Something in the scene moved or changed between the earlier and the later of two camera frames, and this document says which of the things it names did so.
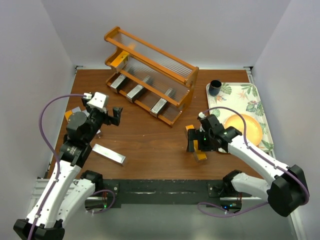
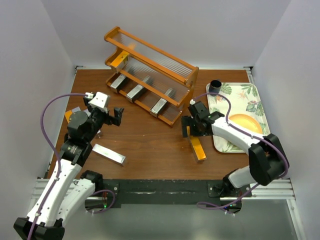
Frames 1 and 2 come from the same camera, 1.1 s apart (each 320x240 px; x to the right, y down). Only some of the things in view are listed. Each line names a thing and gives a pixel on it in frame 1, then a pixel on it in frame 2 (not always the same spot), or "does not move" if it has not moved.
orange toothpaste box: [119, 60] does not move
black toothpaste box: [137, 93] does not move
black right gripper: [194, 139] -> [191, 124]
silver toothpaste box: [117, 82] does not move
